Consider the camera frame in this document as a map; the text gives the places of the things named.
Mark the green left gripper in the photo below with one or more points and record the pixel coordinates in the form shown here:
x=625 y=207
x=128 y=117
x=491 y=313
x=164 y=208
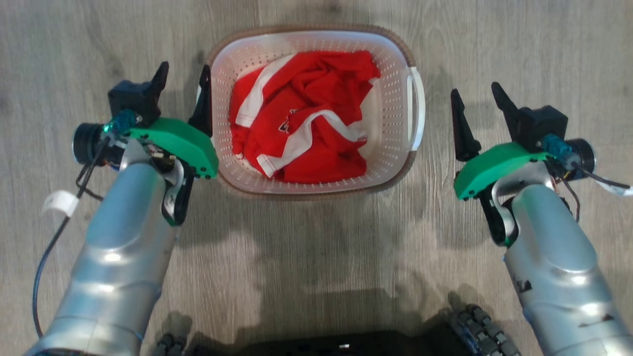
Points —
x=183 y=141

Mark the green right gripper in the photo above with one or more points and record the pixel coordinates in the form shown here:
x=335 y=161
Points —
x=489 y=168

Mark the white perforated plastic laundry basket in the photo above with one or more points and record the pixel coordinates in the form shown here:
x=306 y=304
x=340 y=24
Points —
x=390 y=113

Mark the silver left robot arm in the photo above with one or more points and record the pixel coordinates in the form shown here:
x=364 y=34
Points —
x=123 y=257

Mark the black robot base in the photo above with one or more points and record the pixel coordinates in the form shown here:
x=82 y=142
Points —
x=336 y=345

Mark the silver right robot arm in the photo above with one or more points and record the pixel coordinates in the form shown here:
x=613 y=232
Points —
x=559 y=267

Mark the red and white garment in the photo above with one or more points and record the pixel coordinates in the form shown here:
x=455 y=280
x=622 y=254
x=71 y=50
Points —
x=316 y=104

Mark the black ridged robot wheel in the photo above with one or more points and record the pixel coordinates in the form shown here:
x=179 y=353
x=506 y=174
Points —
x=482 y=331
x=170 y=345

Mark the black cylindrical right wrist camera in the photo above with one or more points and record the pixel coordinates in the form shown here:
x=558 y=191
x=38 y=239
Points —
x=583 y=153

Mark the black cylindrical wrist camera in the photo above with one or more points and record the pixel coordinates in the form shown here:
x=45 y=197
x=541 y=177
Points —
x=583 y=153
x=86 y=143

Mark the black cylindrical left wrist camera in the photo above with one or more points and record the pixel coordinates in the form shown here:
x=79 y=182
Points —
x=86 y=143

